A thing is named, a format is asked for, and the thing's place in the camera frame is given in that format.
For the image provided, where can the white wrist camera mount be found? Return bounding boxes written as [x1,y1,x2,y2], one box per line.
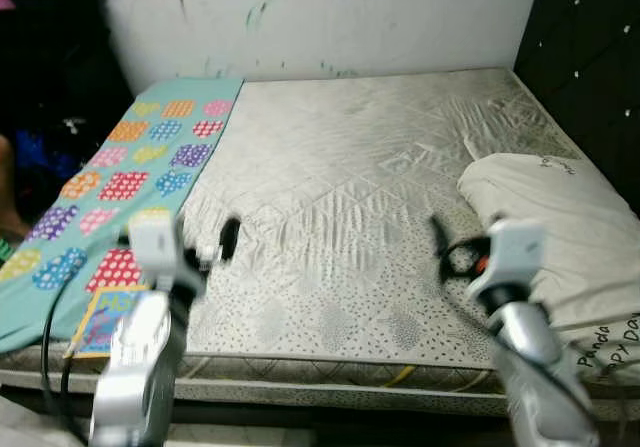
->
[128,212,187,280]
[470,219,547,308]

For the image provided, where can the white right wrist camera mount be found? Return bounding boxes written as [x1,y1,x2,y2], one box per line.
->
[470,219,547,308]

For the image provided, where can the black tufted headboard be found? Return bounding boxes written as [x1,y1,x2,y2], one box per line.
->
[512,0,640,216]

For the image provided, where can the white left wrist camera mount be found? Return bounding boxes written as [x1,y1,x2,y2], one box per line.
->
[128,212,187,280]

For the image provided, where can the quilted white mattress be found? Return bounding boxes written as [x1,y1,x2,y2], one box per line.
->
[0,67,640,418]

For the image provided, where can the blue yellow children's book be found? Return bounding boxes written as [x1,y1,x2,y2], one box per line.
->
[65,285,151,358]

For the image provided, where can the white printed pillow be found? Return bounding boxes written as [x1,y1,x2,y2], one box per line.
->
[458,153,640,386]

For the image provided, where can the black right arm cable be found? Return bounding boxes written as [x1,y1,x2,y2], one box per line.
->
[438,239,601,418]

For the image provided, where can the teal patchwork dotted blanket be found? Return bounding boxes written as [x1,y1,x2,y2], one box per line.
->
[0,77,244,355]

